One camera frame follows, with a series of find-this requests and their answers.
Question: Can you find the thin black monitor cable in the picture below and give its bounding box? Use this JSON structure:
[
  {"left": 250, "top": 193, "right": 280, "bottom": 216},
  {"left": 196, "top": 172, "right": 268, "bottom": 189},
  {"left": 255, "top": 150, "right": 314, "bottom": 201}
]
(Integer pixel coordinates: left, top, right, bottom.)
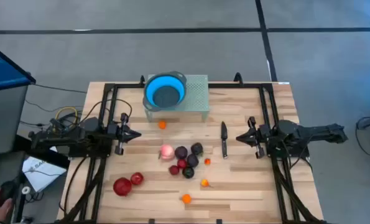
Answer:
[{"left": 32, "top": 83, "right": 89, "bottom": 94}]

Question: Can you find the blue collapsible bowl grey rim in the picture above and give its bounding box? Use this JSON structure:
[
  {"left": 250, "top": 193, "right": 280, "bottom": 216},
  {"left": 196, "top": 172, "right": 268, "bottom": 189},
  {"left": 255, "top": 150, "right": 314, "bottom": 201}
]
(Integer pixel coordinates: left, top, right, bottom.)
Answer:
[{"left": 142, "top": 70, "right": 188, "bottom": 112}]

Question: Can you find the small red apple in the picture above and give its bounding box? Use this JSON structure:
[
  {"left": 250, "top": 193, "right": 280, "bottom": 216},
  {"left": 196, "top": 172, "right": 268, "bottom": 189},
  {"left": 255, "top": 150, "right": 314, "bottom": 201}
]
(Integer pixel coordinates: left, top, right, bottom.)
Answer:
[{"left": 130, "top": 172, "right": 144, "bottom": 186}]

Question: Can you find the black desk bar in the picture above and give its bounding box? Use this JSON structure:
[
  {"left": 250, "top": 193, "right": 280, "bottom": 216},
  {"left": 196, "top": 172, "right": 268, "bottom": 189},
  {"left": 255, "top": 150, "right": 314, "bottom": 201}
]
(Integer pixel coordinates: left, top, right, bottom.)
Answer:
[{"left": 13, "top": 134, "right": 71, "bottom": 170}]

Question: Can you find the yellow cable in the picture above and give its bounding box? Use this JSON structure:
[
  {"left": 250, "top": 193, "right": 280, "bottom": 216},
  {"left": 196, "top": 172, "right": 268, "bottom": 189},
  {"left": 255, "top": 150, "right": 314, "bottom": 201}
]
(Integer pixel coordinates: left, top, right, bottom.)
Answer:
[{"left": 54, "top": 106, "right": 79, "bottom": 125}]

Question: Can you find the shiny black plum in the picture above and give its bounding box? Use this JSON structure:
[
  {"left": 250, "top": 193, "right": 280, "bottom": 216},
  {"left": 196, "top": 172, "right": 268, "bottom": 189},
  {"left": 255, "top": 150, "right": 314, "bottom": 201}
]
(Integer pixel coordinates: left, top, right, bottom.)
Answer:
[{"left": 182, "top": 166, "right": 195, "bottom": 179}]

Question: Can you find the black kitchen knife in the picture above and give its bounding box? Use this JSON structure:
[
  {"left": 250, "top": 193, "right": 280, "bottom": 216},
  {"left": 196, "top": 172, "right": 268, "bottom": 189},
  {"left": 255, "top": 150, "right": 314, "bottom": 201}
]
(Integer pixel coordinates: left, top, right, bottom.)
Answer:
[{"left": 220, "top": 121, "right": 229, "bottom": 159}]

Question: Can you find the black floor cable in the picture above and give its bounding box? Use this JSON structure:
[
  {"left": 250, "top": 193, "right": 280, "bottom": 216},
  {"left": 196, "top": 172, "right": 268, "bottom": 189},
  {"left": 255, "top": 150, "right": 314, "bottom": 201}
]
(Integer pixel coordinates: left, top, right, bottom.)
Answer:
[{"left": 354, "top": 124, "right": 370, "bottom": 160}]

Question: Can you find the pale green perforated riser shelf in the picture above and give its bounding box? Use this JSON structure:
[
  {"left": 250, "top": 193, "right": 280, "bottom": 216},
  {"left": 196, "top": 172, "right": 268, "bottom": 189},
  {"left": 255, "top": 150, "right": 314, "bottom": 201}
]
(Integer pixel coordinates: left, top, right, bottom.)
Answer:
[{"left": 144, "top": 73, "right": 210, "bottom": 123}]

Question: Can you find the dark purple plum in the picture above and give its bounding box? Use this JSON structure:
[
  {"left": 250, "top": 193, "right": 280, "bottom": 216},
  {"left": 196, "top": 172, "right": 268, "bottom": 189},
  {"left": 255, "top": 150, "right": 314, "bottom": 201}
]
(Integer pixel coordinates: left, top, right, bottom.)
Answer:
[
  {"left": 174, "top": 146, "right": 188, "bottom": 160},
  {"left": 186, "top": 154, "right": 200, "bottom": 168},
  {"left": 190, "top": 142, "right": 205, "bottom": 156}
]

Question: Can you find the black computer mouse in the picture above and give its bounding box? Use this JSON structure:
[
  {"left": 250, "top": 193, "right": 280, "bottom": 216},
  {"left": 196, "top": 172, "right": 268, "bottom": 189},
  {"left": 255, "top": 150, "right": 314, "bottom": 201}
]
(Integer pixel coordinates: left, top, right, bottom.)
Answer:
[{"left": 0, "top": 180, "right": 17, "bottom": 208}]

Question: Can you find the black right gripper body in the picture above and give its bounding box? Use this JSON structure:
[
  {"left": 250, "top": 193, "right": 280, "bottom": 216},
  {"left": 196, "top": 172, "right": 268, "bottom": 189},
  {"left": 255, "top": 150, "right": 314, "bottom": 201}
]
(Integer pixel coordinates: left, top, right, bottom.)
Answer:
[{"left": 248, "top": 116, "right": 271, "bottom": 159}]

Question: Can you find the large red apple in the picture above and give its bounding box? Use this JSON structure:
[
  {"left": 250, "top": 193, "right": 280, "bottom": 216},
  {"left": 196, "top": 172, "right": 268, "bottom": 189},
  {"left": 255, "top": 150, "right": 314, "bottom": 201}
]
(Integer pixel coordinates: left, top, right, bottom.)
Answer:
[{"left": 113, "top": 177, "right": 133, "bottom": 197}]

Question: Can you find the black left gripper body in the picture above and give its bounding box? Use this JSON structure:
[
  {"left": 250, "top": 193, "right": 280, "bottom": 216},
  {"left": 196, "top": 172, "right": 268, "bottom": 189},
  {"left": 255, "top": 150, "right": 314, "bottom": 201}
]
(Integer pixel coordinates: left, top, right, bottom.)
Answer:
[{"left": 108, "top": 113, "right": 132, "bottom": 156}]

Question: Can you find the white printed paper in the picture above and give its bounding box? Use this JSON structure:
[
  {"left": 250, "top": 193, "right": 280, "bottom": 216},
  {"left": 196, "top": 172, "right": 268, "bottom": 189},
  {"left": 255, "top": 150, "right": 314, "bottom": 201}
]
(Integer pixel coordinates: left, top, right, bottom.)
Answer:
[{"left": 22, "top": 155, "right": 68, "bottom": 193}]

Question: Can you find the pink peach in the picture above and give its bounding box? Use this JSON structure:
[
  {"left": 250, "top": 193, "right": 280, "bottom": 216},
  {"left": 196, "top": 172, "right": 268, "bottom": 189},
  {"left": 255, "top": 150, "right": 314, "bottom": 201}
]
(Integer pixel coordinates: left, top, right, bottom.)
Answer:
[{"left": 159, "top": 144, "right": 175, "bottom": 161}]

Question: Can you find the tilted computer monitor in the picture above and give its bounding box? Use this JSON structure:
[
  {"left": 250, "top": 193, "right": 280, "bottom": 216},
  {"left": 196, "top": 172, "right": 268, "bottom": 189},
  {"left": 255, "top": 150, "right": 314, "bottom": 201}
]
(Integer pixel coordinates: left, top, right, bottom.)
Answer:
[{"left": 0, "top": 40, "right": 37, "bottom": 93}]

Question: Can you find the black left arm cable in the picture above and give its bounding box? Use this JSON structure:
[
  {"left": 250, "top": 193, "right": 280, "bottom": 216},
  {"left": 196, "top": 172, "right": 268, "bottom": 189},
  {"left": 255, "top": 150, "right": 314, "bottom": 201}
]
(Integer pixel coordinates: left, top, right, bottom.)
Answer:
[{"left": 78, "top": 98, "right": 133, "bottom": 125}]

